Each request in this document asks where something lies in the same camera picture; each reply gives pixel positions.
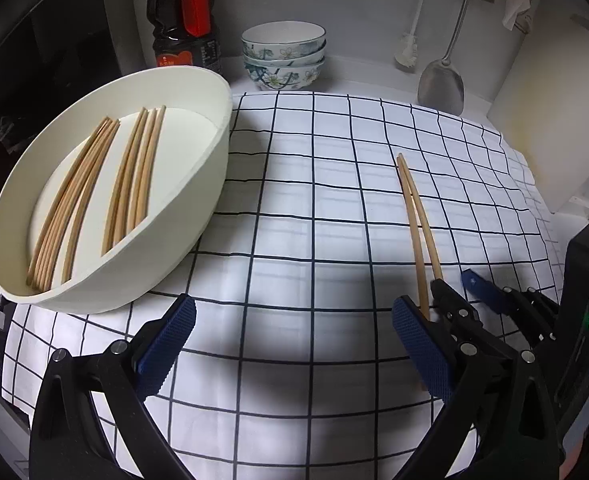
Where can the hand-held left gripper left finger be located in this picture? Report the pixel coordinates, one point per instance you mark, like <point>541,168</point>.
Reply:
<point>167,345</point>

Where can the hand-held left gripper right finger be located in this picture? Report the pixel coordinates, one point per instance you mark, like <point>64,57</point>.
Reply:
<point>422,355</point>

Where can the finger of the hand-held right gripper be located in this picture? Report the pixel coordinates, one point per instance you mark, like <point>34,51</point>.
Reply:
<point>484,290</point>
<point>454,310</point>

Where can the slim wooden chopstick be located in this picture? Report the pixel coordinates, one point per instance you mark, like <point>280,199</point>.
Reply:
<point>414,230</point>
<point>428,230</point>

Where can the white round tray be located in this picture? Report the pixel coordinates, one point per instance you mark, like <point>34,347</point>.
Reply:
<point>189,200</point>

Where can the row of wooden chopsticks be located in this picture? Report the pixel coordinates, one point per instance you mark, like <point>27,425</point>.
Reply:
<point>82,185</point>

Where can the white black checked cloth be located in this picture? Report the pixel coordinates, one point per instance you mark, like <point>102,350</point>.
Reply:
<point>299,240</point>

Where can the white cutting board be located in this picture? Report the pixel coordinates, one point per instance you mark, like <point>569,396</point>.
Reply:
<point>554,110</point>

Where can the metal spatula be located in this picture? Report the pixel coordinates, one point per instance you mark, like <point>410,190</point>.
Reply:
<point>442,87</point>

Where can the white dish brush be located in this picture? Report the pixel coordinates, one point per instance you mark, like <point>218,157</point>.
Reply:
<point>407,55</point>

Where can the floral ceramic bowl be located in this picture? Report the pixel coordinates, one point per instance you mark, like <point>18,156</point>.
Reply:
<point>284,80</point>
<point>284,35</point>
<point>274,61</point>

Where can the black range hood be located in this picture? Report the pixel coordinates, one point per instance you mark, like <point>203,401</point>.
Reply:
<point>49,50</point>

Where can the dark soy sauce bottle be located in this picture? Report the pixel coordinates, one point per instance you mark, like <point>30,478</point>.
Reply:
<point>174,20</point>

